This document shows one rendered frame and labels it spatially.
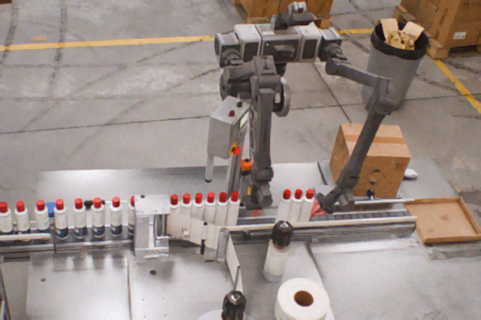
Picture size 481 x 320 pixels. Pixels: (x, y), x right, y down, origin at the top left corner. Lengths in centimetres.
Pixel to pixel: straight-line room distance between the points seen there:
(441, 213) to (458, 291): 47
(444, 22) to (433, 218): 321
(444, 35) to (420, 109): 94
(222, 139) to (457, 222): 134
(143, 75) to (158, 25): 82
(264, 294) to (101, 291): 66
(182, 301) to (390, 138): 130
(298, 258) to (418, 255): 59
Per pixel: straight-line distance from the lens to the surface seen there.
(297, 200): 284
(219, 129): 253
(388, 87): 272
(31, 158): 458
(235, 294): 229
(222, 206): 277
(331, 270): 289
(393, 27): 535
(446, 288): 302
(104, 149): 461
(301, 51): 307
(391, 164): 314
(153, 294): 264
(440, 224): 328
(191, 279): 269
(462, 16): 617
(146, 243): 268
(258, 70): 246
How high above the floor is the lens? 299
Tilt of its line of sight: 41 degrees down
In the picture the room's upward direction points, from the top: 9 degrees clockwise
